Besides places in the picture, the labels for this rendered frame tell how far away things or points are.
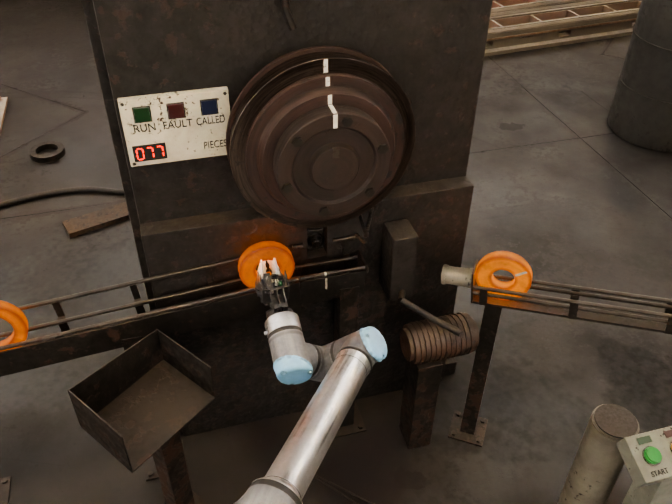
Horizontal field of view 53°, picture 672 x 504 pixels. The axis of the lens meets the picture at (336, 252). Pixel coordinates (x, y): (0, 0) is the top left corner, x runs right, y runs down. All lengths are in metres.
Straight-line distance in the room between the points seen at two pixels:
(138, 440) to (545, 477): 1.34
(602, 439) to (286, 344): 0.85
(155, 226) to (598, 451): 1.32
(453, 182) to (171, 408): 1.02
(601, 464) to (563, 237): 1.63
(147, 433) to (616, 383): 1.76
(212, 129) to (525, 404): 1.52
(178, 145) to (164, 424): 0.69
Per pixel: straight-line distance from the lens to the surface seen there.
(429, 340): 2.03
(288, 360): 1.66
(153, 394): 1.81
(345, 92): 1.59
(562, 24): 5.56
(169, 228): 1.87
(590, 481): 2.08
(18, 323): 1.96
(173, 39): 1.67
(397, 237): 1.92
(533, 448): 2.50
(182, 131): 1.74
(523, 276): 1.96
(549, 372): 2.74
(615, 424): 1.95
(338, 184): 1.63
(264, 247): 1.84
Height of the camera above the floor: 1.96
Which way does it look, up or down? 39 degrees down
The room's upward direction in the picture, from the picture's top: 1 degrees clockwise
